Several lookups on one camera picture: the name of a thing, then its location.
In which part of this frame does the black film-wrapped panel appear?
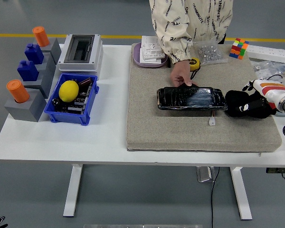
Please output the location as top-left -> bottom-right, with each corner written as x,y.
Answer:
156,86 -> 228,112

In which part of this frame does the black floor cable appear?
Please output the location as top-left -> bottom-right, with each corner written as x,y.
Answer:
210,167 -> 220,228

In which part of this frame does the white table leg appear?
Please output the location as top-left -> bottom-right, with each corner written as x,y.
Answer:
229,166 -> 253,220
63,163 -> 84,217

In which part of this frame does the white switch plate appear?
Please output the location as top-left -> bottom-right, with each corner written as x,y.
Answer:
141,35 -> 166,60
139,47 -> 163,64

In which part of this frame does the person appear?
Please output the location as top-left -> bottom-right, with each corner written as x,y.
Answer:
149,0 -> 234,65

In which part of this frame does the black rag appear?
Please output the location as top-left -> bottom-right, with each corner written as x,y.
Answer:
225,90 -> 277,119

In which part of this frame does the clear bag of metal nuts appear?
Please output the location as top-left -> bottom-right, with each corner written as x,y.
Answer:
192,39 -> 228,66

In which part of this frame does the white wire connector plug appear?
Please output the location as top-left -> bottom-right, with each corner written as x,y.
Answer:
208,111 -> 217,126

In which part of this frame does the person's right hand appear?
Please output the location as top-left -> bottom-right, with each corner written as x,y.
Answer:
170,59 -> 199,88

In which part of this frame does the yellow tape measure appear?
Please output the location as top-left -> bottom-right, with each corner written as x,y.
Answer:
189,57 -> 201,80

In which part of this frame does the yellow lemon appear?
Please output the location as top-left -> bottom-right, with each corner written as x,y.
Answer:
58,80 -> 80,103

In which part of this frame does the grey cube block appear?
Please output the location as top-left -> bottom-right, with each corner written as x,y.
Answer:
4,88 -> 48,123
39,37 -> 62,65
35,52 -> 57,73
22,63 -> 56,99

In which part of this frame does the brown cylindrical capacitor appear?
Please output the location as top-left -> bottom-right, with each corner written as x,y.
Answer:
78,77 -> 94,86

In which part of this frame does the grey electrical enclosure box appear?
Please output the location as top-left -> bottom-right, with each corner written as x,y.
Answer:
56,34 -> 103,76

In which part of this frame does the purple oval tray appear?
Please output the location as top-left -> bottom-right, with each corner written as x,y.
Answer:
133,42 -> 169,69

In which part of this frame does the thin black wire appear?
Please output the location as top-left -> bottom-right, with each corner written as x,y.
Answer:
258,74 -> 284,83

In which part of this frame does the silver table control box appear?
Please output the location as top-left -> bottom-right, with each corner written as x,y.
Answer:
196,166 -> 217,183

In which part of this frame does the orange cylinder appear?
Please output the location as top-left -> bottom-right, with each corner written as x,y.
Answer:
32,26 -> 50,48
6,79 -> 30,104

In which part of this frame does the white power strip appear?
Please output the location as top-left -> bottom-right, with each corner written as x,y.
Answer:
246,44 -> 285,60

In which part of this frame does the blue plastic block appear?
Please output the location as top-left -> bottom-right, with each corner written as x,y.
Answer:
17,60 -> 39,82
24,43 -> 45,65

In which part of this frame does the dark circuit board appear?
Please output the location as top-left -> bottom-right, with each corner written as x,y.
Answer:
51,80 -> 94,115

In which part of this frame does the grey-brown mat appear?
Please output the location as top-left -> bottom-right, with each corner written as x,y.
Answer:
126,42 -> 283,152

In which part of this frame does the blue plastic bin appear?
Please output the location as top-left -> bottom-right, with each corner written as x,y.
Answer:
44,73 -> 100,126

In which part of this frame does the multicoloured puzzle cube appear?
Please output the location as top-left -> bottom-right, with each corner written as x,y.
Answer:
229,38 -> 249,60

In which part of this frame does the clear plastic parts bag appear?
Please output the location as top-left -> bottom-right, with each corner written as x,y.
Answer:
250,59 -> 285,83

